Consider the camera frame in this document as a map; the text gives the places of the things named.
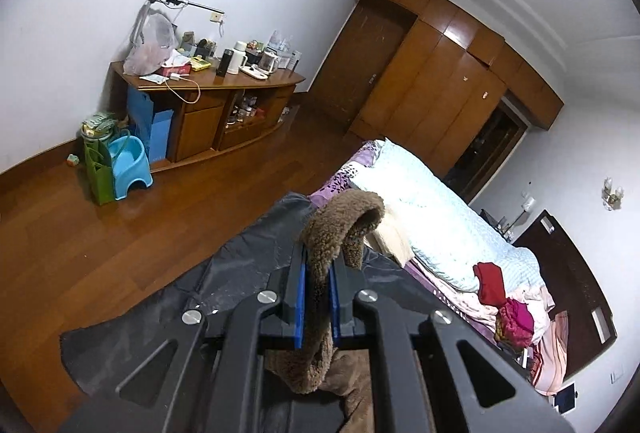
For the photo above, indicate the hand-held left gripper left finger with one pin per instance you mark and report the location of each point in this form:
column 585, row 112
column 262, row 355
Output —
column 301, row 303

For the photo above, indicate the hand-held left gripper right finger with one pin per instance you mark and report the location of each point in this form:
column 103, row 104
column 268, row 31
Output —
column 335, row 308

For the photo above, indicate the pink blanket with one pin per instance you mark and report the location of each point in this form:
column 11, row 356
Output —
column 465, row 303

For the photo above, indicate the clear electric kettle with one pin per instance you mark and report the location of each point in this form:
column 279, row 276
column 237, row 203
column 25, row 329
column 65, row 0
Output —
column 270, row 62

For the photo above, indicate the light blue quilt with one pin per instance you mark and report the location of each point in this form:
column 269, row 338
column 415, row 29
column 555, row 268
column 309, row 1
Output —
column 440, row 223

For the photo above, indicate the blue paper bag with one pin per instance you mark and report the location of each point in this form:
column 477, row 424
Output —
column 155, row 128

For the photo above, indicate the black thermos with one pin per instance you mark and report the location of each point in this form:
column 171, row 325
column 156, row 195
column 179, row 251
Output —
column 224, row 63

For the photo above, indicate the light blue plastic stool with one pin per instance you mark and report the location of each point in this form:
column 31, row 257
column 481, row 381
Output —
column 127, row 168

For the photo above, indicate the yellow box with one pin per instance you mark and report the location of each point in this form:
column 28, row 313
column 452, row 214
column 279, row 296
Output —
column 200, row 64

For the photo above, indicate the red garment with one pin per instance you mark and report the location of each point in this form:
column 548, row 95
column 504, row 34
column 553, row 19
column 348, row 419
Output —
column 490, row 283

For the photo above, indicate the magenta garment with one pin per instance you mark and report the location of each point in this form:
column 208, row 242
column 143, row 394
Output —
column 515, row 320

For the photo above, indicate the group of small jars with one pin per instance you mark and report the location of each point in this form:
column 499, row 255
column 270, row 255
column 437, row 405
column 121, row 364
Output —
column 245, row 110

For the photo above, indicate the cream folded cloth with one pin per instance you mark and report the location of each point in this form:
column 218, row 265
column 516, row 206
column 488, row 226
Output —
column 395, row 238

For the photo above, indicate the green bag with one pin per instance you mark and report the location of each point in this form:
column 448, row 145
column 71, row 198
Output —
column 102, row 180

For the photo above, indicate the wooden cabinet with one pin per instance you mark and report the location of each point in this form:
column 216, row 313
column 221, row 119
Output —
column 200, row 123

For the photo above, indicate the wall lamp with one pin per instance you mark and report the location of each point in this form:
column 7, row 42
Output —
column 612, row 195

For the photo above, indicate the dark wooden headboard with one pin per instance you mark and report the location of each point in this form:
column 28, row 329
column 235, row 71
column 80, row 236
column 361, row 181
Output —
column 575, row 273

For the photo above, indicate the dark bedside table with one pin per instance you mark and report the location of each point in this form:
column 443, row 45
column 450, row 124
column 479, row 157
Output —
column 500, row 225

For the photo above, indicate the bed with light blue quilt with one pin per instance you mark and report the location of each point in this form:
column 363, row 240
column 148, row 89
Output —
column 340, row 183

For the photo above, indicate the dark doorway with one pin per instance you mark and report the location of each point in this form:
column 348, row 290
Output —
column 485, row 153

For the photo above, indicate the pale green packet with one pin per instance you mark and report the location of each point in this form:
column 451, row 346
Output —
column 100, row 123

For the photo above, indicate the group of clear bottles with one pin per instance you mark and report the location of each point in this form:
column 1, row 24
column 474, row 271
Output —
column 280, row 43

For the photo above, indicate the white thermos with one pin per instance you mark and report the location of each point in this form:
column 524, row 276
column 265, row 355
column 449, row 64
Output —
column 236, row 60

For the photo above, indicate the red white packet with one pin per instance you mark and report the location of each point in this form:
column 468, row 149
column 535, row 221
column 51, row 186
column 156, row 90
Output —
column 175, row 69

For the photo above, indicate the wooden wardrobe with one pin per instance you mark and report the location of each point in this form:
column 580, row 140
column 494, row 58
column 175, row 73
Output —
column 425, row 73

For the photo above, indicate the black container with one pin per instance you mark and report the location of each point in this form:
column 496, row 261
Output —
column 206, row 49

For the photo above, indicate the translucent plastic bag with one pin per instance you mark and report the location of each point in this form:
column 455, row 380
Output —
column 150, row 48

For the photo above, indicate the brown fleece garment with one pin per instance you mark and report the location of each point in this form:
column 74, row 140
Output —
column 325, row 223

